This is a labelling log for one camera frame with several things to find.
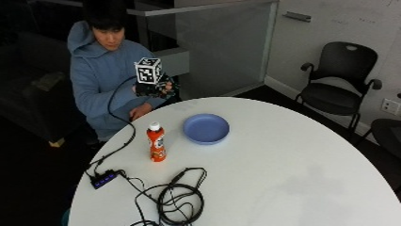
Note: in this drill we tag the orange bottle with white cap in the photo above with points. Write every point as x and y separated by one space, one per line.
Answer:
156 144

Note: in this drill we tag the dark olive cushion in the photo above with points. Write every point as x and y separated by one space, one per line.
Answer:
48 81

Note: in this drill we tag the dark sofa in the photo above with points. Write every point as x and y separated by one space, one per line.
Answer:
29 103

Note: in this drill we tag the person in blue hoodie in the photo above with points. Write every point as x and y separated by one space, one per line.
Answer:
97 72

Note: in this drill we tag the blue plate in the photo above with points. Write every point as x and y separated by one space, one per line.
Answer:
205 128

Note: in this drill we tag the grey whiteboard tray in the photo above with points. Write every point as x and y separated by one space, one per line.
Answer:
296 16

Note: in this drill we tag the glass partition with grey frame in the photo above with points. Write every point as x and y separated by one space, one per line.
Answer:
225 47

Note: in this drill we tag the black hub with blue lights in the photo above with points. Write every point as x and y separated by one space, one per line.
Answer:
103 179

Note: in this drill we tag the white cube with black markers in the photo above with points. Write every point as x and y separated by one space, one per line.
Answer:
147 71

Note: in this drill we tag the yellow wooden sofa leg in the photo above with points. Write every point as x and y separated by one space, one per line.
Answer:
56 143

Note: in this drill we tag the black office chair with armrests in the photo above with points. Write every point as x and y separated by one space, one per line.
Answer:
333 97

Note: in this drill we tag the white wall outlet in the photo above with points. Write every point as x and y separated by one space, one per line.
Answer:
391 106

